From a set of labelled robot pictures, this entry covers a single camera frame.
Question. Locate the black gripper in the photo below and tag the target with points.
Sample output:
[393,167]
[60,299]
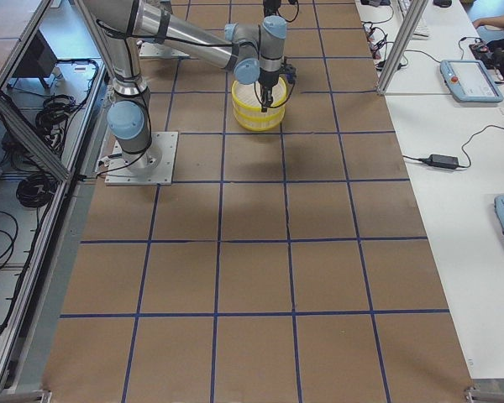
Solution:
[268,79]

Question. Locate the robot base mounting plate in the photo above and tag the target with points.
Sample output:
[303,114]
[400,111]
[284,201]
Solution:
[155,167]

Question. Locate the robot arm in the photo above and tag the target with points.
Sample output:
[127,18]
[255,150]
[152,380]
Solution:
[128,31]

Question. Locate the person forearm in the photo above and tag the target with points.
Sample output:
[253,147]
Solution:
[496,22]

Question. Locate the white steamer cloth liner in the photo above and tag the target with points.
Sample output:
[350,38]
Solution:
[249,95]

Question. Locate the yellow lower steamer layer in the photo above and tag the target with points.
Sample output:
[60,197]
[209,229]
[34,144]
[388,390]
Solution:
[255,120]

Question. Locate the black laptop power brick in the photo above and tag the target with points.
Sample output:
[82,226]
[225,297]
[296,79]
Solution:
[441,161]

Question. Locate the aluminium frame post right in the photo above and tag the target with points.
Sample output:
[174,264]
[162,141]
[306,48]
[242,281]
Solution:
[413,26]

